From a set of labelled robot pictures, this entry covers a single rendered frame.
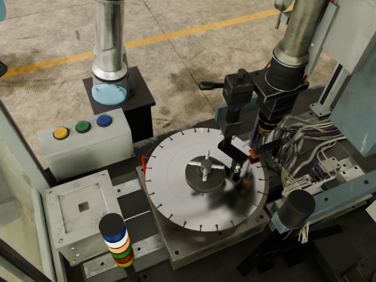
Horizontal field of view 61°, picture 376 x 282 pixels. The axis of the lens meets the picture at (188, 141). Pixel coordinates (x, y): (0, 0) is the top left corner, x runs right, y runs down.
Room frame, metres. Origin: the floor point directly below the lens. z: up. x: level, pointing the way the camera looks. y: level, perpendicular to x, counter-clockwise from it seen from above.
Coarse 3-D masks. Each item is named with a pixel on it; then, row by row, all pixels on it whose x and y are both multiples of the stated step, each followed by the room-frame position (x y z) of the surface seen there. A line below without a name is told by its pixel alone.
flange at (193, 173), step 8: (192, 160) 0.51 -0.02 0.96; (200, 160) 0.51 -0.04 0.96; (216, 160) 0.51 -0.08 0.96; (192, 168) 0.48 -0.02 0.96; (200, 168) 0.47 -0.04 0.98; (216, 168) 0.48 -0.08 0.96; (192, 176) 0.45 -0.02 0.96; (200, 176) 0.45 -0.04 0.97; (208, 176) 0.45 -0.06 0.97; (216, 176) 0.46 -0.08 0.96; (224, 176) 0.46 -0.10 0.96; (192, 184) 0.43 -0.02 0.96; (200, 184) 0.43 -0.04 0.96; (208, 184) 0.43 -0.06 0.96; (216, 184) 0.43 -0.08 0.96
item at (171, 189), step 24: (168, 144) 0.56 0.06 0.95; (192, 144) 0.57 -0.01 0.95; (216, 144) 0.57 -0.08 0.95; (240, 144) 0.58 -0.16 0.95; (168, 168) 0.48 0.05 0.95; (168, 192) 0.40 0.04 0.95; (192, 192) 0.41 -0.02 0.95; (216, 192) 0.41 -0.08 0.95; (240, 192) 0.42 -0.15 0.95; (168, 216) 0.34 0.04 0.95; (192, 216) 0.34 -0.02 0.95; (216, 216) 0.34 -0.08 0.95; (240, 216) 0.35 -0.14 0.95
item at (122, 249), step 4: (128, 236) 0.23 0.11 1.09; (128, 240) 0.22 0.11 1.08; (128, 244) 0.22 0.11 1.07; (112, 248) 0.20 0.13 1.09; (116, 248) 0.20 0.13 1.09; (120, 248) 0.21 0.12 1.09; (124, 248) 0.21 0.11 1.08; (112, 252) 0.20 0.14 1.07; (116, 252) 0.20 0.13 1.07; (120, 252) 0.20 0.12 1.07
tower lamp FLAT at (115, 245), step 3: (126, 231) 0.23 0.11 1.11; (126, 234) 0.23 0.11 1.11; (123, 237) 0.21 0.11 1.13; (126, 237) 0.22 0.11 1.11; (105, 240) 0.21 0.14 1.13; (120, 240) 0.21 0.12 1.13; (123, 240) 0.21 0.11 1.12; (126, 240) 0.22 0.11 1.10; (108, 243) 0.21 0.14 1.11; (111, 243) 0.20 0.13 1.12; (114, 243) 0.20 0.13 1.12; (117, 243) 0.21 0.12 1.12; (120, 243) 0.21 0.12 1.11; (123, 243) 0.21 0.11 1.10; (111, 246) 0.20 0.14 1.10; (114, 246) 0.20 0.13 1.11; (117, 246) 0.20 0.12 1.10; (120, 246) 0.21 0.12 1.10
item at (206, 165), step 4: (208, 152) 0.51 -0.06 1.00; (208, 156) 0.49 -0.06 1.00; (204, 160) 0.48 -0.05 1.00; (208, 160) 0.48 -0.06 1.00; (192, 164) 0.47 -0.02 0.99; (196, 164) 0.47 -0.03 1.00; (200, 164) 0.47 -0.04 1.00; (204, 164) 0.46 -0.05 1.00; (208, 164) 0.46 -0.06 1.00; (212, 164) 0.47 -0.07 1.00; (216, 164) 0.47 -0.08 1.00; (204, 168) 0.46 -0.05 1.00; (208, 168) 0.46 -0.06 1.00; (220, 168) 0.46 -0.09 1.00; (204, 172) 0.44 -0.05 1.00; (208, 172) 0.46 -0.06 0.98; (204, 176) 0.43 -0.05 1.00; (204, 180) 0.42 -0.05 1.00
